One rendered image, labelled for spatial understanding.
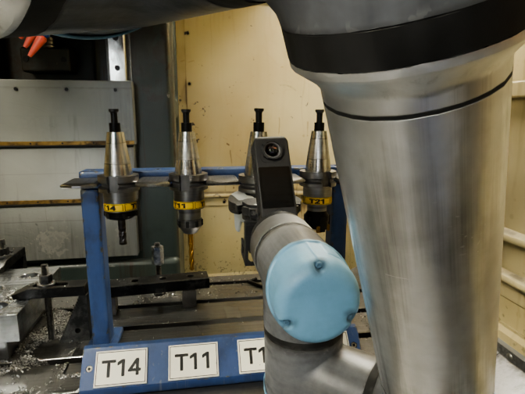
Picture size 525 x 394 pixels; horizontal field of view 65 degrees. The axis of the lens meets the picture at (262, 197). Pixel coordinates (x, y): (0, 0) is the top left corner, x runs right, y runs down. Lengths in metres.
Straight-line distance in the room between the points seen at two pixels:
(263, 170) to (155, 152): 0.81
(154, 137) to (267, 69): 0.59
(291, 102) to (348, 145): 1.50
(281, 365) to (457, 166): 0.27
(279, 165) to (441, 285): 0.34
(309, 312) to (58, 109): 1.06
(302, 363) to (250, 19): 1.44
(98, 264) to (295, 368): 0.47
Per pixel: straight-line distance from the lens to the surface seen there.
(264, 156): 0.51
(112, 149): 0.68
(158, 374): 0.71
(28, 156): 1.33
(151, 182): 0.66
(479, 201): 0.19
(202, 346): 0.71
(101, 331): 0.83
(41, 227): 1.36
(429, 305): 0.22
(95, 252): 0.77
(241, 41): 1.67
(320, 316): 0.35
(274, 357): 0.40
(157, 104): 1.29
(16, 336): 0.85
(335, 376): 0.39
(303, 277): 0.33
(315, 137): 0.70
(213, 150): 1.64
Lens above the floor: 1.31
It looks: 11 degrees down
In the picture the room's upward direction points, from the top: straight up
